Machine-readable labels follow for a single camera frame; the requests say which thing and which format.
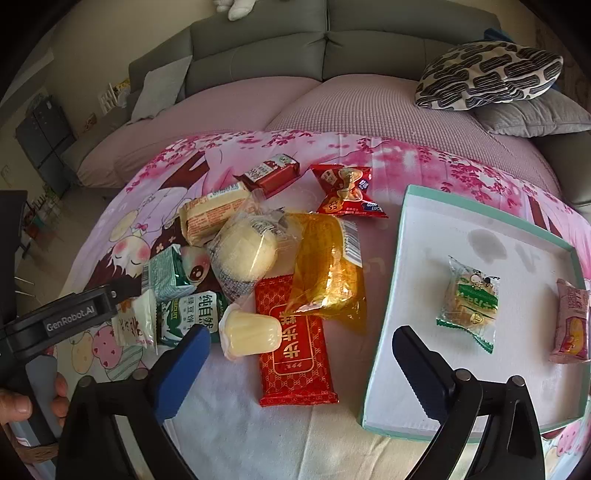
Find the pink printed blanket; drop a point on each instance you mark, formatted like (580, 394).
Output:
(406, 157)

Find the grey sofa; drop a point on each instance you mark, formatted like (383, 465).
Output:
(369, 46)

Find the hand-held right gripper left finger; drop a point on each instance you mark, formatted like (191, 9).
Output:
(182, 369)

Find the yellow transparent snack packet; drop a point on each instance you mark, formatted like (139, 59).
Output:
(328, 277)

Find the person's left hand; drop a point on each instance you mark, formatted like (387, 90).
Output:
(16, 406)

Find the pale yellow jelly cup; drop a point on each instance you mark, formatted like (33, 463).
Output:
(251, 336)

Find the green-wrapped cake packet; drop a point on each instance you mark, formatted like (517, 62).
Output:
(468, 304)

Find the beige bread packet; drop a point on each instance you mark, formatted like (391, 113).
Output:
(212, 212)

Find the green and white biscuit packet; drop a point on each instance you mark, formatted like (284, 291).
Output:
(182, 318)
(166, 274)

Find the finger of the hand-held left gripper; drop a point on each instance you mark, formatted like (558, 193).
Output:
(124, 290)

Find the dark red snack packet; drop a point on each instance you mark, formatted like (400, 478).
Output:
(272, 173)

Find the dark cabinet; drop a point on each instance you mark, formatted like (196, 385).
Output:
(44, 138)

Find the white plush toy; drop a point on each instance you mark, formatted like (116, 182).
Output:
(240, 7)

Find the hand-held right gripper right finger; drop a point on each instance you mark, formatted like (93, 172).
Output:
(415, 369)

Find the pink snack packet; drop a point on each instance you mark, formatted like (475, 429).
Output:
(572, 323)

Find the blue cloth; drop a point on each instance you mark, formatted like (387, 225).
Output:
(491, 33)

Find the black and white patterned cushion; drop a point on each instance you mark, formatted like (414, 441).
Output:
(489, 74)

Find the white tray with teal rim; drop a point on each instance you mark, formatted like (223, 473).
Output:
(415, 277)

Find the white rack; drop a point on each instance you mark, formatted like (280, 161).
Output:
(113, 94)

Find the round bun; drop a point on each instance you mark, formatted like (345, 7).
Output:
(247, 254)

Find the round peach-coloured snack packet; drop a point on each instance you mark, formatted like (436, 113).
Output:
(196, 267)

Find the small white snack packet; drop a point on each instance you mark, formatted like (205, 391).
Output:
(134, 323)

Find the light grey cushion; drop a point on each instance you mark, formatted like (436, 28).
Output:
(159, 90)

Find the red bow-shaped snack packet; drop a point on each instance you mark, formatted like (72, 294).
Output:
(344, 194)

